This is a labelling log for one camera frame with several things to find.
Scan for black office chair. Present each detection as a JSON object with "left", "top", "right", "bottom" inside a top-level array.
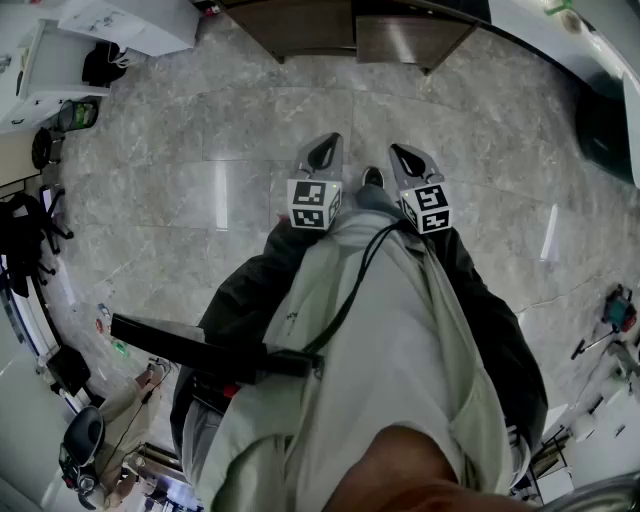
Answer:
[{"left": 0, "top": 185, "right": 76, "bottom": 299}]

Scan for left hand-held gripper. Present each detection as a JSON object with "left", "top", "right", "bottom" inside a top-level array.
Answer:
[{"left": 286, "top": 132, "right": 347, "bottom": 232}]

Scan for black mesh waste basket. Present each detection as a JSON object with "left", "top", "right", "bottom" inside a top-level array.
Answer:
[{"left": 56, "top": 98, "right": 101, "bottom": 134}]

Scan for black cord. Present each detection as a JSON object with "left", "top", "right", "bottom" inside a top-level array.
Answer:
[{"left": 302, "top": 222, "right": 404, "bottom": 354}]

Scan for black box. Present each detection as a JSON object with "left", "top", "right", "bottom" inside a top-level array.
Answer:
[{"left": 46, "top": 343, "right": 92, "bottom": 397}]

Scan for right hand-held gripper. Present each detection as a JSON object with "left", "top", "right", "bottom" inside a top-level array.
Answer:
[{"left": 388, "top": 143, "right": 452, "bottom": 236}]

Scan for light wooden desk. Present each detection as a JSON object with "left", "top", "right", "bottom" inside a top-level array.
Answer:
[{"left": 0, "top": 130, "right": 42, "bottom": 190}]

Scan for person's grey trousers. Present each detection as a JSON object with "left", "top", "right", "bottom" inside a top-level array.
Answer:
[{"left": 352, "top": 183, "right": 401, "bottom": 222}]

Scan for dark wooden vanity cabinet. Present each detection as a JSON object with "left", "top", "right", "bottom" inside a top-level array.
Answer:
[{"left": 219, "top": 0, "right": 494, "bottom": 76}]

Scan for person's left forearm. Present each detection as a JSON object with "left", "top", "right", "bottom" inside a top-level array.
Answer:
[{"left": 199, "top": 219, "right": 324, "bottom": 351}]

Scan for black handled tool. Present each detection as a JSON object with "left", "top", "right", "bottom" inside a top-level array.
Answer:
[{"left": 571, "top": 327, "right": 624, "bottom": 361}]

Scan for black rectangular device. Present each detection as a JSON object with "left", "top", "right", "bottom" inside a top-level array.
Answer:
[{"left": 110, "top": 313, "right": 324, "bottom": 386}]

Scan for wooden cabinet door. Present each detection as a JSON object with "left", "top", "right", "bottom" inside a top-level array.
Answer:
[{"left": 355, "top": 14, "right": 477, "bottom": 76}]

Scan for chipped wooden door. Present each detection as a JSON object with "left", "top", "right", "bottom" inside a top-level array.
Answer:
[{"left": 225, "top": 0, "right": 357, "bottom": 64}]

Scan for person's pale shirt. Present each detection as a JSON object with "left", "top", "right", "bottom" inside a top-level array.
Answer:
[{"left": 182, "top": 209, "right": 516, "bottom": 512}]

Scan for person's face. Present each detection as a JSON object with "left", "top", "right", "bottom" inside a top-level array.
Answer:
[{"left": 324, "top": 424, "right": 506, "bottom": 512}]

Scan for person's right forearm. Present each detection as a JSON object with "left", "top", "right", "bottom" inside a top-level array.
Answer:
[{"left": 424, "top": 224, "right": 549, "bottom": 451}]

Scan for green and red power tool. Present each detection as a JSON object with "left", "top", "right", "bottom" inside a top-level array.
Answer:
[{"left": 601, "top": 283, "right": 639, "bottom": 334}]

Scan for beige round object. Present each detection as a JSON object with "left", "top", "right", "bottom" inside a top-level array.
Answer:
[{"left": 558, "top": 10, "right": 585, "bottom": 35}]

